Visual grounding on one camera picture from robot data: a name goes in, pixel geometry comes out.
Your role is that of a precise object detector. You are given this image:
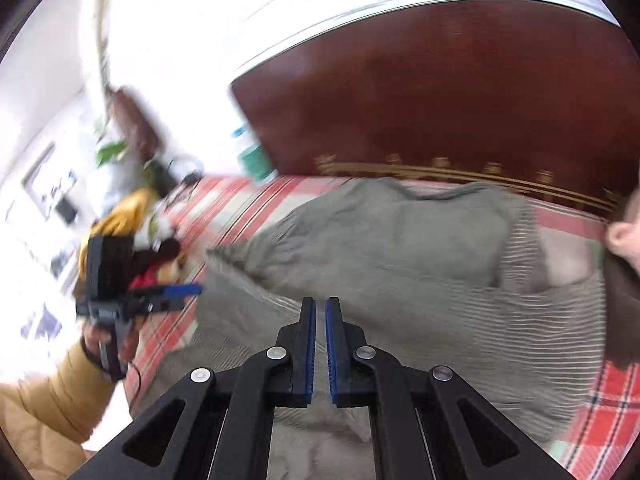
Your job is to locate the wall window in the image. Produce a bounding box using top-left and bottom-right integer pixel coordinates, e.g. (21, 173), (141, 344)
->
(21, 143), (78, 226)

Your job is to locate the dark brown wooden headboard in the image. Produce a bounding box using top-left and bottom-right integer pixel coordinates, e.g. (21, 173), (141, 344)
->
(231, 0), (639, 216)

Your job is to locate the white wall pipe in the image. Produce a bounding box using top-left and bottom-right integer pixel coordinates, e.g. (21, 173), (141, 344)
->
(96, 0), (112, 96)

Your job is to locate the grey striped shirt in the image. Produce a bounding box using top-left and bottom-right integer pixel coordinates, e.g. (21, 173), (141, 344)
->
(134, 179), (605, 448)

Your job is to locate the pink sweater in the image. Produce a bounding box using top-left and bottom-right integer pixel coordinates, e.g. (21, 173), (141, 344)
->
(605, 220), (640, 274)

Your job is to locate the dark brown hoodie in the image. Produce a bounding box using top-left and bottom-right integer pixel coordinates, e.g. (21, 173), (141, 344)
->
(603, 249), (640, 370)

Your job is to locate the person's left hand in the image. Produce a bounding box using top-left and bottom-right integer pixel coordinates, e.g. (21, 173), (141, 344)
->
(82, 316), (144, 365)

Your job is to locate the brown bag by wall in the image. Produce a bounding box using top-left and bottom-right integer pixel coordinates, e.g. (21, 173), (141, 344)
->
(108, 88), (164, 164)

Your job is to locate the left forearm tan sleeve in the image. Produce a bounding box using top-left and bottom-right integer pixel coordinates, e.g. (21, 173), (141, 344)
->
(1, 340), (115, 479)

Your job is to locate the green label water bottle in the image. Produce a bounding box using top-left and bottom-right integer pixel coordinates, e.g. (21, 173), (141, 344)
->
(232, 125), (277, 182)

